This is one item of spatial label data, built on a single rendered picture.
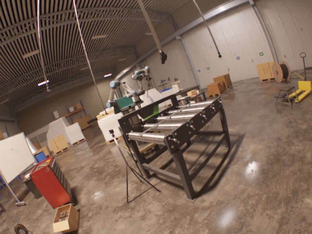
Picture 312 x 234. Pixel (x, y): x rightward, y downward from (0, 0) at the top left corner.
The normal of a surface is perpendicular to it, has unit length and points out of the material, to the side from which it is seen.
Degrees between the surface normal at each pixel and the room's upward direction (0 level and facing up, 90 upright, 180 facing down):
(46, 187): 90
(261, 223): 0
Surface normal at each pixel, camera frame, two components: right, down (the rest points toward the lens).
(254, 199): -0.34, -0.92
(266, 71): -0.76, 0.39
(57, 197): 0.61, -0.07
